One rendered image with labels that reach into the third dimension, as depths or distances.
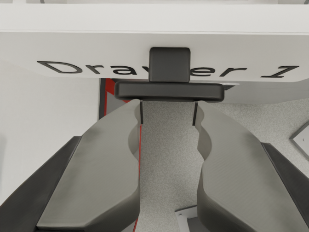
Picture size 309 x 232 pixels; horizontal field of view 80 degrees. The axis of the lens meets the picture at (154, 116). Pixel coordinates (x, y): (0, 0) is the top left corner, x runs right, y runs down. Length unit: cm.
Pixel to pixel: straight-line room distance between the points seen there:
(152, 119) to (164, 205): 47
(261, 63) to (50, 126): 28
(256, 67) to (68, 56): 16
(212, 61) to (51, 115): 24
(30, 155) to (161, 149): 79
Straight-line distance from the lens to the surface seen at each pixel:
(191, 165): 107
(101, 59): 17
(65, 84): 31
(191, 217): 114
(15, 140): 35
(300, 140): 123
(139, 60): 16
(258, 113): 116
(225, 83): 55
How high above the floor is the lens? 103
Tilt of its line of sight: 86 degrees down
